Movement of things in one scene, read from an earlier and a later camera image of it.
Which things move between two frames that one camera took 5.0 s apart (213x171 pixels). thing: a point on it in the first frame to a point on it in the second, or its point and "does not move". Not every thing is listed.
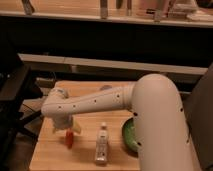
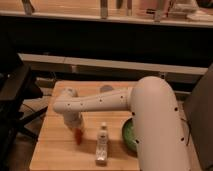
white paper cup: (106, 87) does not move
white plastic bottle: (102, 145) does not move
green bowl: (128, 136) does not move
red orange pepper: (69, 138) to (78, 135)
